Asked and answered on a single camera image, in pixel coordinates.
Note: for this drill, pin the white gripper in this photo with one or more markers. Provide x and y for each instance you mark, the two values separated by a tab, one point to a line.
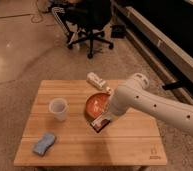
102	121

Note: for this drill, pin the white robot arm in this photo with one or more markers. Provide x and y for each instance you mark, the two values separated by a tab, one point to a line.
132	93

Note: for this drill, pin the orange ceramic bowl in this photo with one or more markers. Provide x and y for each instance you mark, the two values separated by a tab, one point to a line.
96	104

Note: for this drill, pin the translucent plastic cup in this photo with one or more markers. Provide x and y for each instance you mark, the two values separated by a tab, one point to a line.
58	107

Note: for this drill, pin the wooden table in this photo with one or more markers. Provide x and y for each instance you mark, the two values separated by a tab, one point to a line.
134	139

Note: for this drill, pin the blue sponge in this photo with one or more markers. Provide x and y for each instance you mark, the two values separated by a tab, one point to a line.
47	140

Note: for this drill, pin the black box on floor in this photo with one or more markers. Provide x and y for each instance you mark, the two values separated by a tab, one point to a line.
118	31

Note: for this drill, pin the black office chair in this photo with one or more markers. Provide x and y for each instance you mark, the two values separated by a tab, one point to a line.
83	20

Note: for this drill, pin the long metal wall rail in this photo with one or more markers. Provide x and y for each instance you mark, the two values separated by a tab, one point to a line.
168	27

